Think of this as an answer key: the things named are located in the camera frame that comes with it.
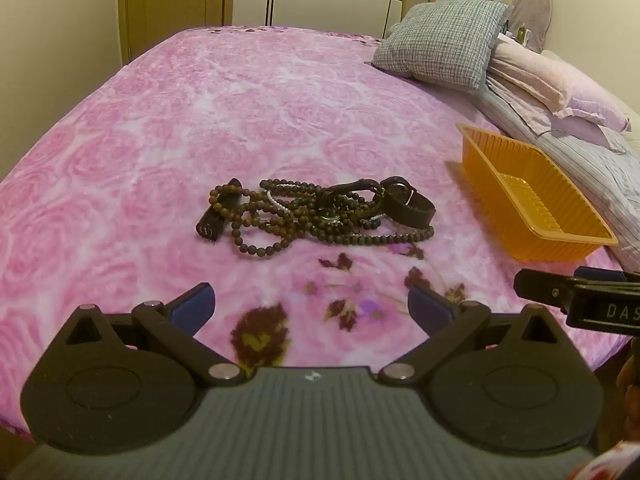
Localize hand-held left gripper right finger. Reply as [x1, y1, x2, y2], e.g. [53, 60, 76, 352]
[377, 284, 564, 387]

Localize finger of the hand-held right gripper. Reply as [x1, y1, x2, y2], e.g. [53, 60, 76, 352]
[574, 266, 629, 284]
[514, 268, 577, 313]

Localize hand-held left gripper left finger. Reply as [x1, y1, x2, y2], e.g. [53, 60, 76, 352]
[65, 282, 247, 387]

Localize black tube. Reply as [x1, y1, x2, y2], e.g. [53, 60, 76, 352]
[196, 178, 244, 243]

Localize orange plastic tray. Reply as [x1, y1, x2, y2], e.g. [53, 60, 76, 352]
[456, 122, 620, 263]

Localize dark bead necklace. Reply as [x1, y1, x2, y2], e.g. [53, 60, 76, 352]
[259, 177, 436, 261]

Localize white pearl bracelet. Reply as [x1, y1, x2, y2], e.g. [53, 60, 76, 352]
[265, 187, 303, 217]

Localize striped grey quilt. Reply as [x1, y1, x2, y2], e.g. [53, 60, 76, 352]
[470, 67, 640, 262]

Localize lavender pillow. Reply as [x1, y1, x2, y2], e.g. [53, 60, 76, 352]
[547, 110, 632, 155]

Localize red white printed cloth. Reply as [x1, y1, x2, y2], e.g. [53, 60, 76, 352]
[569, 439, 640, 480]

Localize pink floral blanket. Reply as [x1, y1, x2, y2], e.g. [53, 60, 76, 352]
[0, 24, 633, 433]

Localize pink pillow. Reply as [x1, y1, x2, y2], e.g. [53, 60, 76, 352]
[487, 35, 632, 134]

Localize grey checked pillow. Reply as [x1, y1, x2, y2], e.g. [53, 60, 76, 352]
[371, 1, 514, 94]

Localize purple cloth mirror cover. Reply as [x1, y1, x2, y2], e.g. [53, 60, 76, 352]
[510, 0, 552, 54]

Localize wooden door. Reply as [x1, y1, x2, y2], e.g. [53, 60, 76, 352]
[116, 0, 236, 65]

